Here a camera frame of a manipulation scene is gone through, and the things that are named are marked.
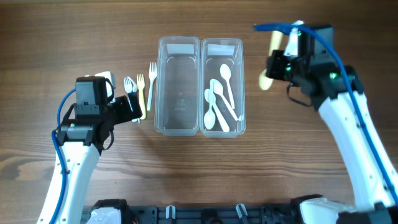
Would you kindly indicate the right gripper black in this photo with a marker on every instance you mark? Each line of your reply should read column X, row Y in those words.
column 272, row 63

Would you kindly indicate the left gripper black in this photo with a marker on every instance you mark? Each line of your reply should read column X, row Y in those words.
column 126, row 114

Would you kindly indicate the yellow plastic fork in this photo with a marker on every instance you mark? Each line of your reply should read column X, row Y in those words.
column 141, row 86

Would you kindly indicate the yellow plastic spoon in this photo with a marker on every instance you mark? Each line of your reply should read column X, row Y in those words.
column 265, row 82

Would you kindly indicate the white plastic fork tall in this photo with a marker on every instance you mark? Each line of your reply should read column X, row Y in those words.
column 152, row 77

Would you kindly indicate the white spoon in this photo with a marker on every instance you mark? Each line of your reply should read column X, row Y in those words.
column 209, row 117
column 226, row 74
column 218, row 89

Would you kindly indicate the white spoon crossing diagonal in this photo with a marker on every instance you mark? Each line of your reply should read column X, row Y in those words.
column 220, row 117

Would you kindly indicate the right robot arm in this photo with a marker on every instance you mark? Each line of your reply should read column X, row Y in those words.
column 339, row 98

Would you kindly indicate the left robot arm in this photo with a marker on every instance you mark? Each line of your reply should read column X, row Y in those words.
column 79, row 141

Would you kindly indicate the left clear plastic container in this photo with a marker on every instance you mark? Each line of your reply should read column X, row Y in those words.
column 176, row 99

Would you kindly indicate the clear plastic container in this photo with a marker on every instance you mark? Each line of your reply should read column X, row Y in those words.
column 214, row 53
column 176, row 99

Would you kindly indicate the right clear plastic container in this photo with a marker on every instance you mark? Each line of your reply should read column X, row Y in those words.
column 214, row 53

